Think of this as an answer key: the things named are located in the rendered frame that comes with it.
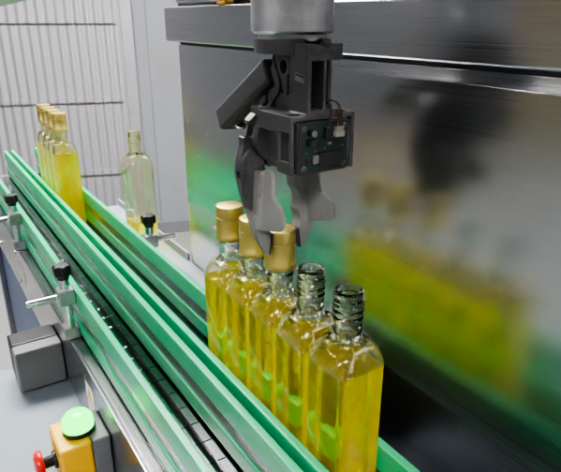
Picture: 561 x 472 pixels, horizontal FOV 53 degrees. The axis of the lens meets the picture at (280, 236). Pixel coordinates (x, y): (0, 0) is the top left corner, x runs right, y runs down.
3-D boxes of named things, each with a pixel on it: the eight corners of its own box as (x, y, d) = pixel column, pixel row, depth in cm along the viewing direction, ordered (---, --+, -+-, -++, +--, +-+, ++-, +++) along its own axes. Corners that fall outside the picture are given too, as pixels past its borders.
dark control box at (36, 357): (67, 381, 104) (62, 341, 101) (22, 395, 100) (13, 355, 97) (57, 360, 111) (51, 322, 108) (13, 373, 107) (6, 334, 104)
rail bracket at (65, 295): (83, 341, 94) (72, 267, 89) (36, 354, 90) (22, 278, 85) (77, 331, 97) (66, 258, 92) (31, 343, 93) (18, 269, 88)
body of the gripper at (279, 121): (287, 184, 50) (288, 40, 46) (240, 165, 57) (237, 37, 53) (354, 172, 54) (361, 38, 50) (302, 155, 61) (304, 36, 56)
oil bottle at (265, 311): (311, 449, 70) (316, 292, 62) (273, 466, 67) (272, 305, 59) (286, 422, 74) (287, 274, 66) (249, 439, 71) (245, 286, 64)
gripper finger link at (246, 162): (237, 211, 55) (247, 120, 53) (229, 206, 57) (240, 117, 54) (277, 210, 58) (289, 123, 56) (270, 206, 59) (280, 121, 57)
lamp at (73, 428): (99, 433, 81) (96, 415, 79) (66, 445, 78) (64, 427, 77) (90, 415, 84) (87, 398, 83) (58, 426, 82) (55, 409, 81)
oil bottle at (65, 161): (87, 223, 147) (73, 112, 136) (65, 227, 144) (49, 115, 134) (81, 217, 151) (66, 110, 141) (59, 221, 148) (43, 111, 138)
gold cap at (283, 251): (302, 267, 61) (302, 228, 60) (274, 274, 59) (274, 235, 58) (284, 256, 64) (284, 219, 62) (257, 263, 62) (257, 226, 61)
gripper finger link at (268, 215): (267, 272, 54) (279, 176, 51) (237, 251, 59) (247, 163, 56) (293, 269, 56) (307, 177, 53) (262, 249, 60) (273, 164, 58)
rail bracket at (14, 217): (28, 251, 130) (18, 195, 125) (-8, 258, 126) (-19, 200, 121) (24, 245, 133) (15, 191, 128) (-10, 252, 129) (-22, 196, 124)
